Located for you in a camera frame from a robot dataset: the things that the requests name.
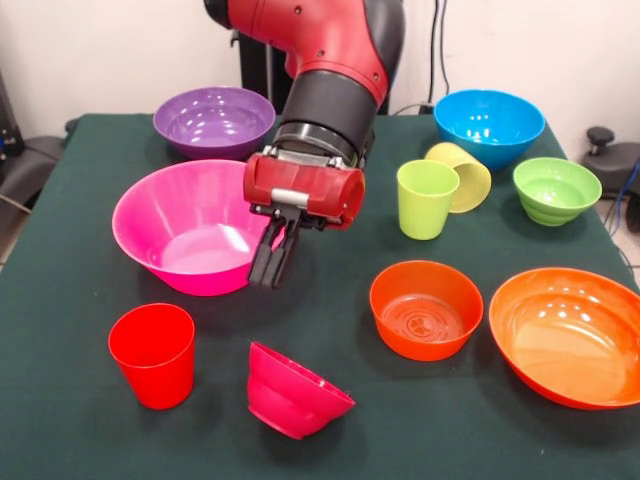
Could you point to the large orange bowl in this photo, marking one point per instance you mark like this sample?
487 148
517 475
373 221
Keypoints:
570 340

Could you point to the black robot column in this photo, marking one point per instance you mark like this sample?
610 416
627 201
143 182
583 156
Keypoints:
255 70

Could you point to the small crimson pink bowl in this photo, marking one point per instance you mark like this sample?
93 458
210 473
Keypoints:
295 395

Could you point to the purple bowl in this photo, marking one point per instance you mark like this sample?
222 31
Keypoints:
215 125

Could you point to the blue bowl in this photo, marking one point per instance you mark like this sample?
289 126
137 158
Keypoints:
490 130

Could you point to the red cup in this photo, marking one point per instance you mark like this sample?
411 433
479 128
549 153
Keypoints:
152 365

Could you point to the lime green cup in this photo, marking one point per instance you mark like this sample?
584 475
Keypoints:
425 210

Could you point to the dark green tablecloth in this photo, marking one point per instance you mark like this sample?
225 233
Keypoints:
75 200

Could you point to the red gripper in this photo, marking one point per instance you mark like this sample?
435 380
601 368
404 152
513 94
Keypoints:
310 187

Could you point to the yellow cup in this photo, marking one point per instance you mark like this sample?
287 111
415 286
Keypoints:
475 185

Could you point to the black equipment box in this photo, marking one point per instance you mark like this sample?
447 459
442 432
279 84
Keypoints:
7 125

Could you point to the large magenta bowl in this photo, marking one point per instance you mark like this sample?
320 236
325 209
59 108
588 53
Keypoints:
190 235

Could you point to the small green bowl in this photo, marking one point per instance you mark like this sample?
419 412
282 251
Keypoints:
557 195

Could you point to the small orange bowl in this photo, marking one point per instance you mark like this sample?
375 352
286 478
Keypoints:
425 330

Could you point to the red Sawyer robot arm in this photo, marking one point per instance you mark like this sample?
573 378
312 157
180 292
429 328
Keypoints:
330 50

